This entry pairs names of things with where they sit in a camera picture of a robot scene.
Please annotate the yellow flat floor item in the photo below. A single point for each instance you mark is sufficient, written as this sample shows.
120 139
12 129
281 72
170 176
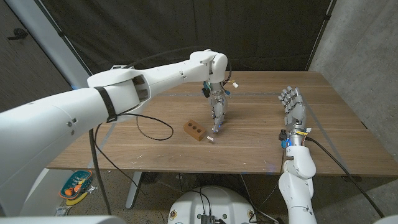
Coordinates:
74 201

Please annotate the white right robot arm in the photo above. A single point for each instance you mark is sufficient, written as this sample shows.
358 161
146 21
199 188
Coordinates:
297 186

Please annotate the grey table leg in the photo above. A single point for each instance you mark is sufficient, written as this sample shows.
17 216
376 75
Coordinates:
133 189

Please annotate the dark round fan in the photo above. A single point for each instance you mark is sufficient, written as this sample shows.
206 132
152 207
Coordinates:
151 177

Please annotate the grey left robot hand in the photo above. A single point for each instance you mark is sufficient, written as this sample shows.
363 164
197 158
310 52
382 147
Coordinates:
218 105

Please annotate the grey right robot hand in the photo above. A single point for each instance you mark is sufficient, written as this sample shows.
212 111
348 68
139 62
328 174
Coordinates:
295 112

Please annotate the black backdrop pole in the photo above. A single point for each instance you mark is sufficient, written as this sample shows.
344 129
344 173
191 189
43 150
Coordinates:
321 34
62 37

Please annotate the white pillar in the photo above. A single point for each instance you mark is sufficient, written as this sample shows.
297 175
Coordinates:
46 40

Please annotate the teal tool tray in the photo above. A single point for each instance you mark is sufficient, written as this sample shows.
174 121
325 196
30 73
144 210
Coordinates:
75 183

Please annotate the black module on torso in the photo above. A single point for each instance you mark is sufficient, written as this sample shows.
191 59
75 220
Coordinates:
207 219

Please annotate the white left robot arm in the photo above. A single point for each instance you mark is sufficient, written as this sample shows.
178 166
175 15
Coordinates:
77 115

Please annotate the brown block with three holes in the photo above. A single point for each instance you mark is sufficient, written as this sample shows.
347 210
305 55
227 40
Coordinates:
196 132

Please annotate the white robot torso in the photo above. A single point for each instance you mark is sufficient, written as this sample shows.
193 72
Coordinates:
214 202

